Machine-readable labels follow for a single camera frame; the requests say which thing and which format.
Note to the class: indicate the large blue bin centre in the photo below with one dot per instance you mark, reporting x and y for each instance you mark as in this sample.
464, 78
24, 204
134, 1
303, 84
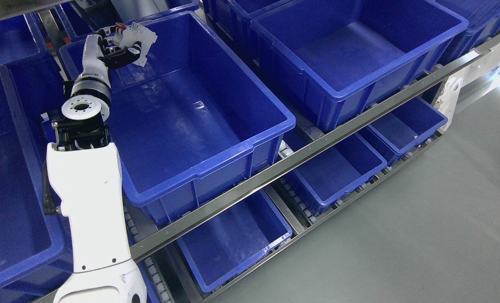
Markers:
193, 122

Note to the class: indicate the large blue bin right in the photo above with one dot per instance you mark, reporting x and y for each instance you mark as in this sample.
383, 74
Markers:
335, 58

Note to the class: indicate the large blue bin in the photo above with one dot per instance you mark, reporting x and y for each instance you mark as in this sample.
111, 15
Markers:
335, 58
35, 249
193, 122

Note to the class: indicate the blue bin top back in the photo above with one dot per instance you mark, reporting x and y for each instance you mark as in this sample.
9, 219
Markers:
81, 18

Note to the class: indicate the blue bin far right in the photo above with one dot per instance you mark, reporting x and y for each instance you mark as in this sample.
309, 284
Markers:
472, 23

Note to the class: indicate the blue bin lower right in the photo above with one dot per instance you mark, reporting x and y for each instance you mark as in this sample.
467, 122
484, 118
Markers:
403, 129

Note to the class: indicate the blue bin lower left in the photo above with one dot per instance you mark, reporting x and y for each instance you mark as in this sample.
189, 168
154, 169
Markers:
234, 240

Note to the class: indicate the metal shelf rack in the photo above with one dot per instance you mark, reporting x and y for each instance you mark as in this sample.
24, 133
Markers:
271, 179

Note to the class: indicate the blue bin lower middle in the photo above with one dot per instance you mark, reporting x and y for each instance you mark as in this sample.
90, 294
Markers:
337, 171

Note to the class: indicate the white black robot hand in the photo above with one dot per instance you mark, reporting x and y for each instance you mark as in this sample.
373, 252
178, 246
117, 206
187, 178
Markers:
103, 53

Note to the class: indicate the large blue bin left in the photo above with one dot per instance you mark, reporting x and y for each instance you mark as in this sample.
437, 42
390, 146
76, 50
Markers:
35, 249

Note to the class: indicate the white circuit breaker red switch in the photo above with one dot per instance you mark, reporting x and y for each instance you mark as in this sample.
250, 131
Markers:
128, 35

